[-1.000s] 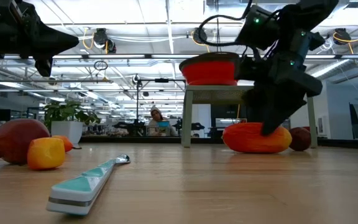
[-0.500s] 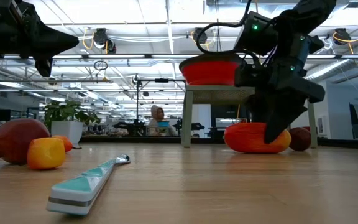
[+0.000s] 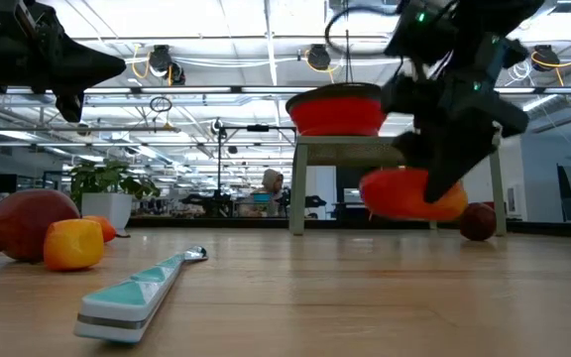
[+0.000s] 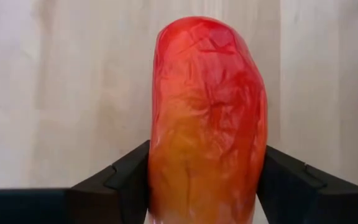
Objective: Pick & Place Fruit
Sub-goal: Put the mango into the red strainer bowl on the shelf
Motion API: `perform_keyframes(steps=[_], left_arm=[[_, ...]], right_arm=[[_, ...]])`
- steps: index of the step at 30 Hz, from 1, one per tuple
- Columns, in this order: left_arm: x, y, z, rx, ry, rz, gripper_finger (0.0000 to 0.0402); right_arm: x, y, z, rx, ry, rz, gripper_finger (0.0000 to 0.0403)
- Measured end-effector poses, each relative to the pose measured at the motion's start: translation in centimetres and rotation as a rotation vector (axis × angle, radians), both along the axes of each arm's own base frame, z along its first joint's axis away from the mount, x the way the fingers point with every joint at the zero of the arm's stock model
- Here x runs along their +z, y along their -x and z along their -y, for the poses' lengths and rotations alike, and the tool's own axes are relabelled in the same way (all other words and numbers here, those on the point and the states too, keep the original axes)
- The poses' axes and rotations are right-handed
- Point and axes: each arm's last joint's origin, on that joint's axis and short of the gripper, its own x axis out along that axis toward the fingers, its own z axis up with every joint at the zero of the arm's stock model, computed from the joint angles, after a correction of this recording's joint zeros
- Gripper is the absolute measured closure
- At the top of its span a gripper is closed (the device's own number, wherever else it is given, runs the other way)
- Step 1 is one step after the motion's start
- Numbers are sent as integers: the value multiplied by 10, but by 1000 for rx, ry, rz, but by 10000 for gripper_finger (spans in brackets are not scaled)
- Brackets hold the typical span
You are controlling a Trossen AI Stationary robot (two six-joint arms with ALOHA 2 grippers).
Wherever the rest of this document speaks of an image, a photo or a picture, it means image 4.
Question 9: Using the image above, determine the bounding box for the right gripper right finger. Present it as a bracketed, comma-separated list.
[256, 145, 349, 224]

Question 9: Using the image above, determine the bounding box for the red orange mango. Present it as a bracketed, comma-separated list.
[147, 16, 269, 224]

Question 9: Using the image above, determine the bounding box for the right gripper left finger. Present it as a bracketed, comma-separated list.
[70, 139, 151, 224]

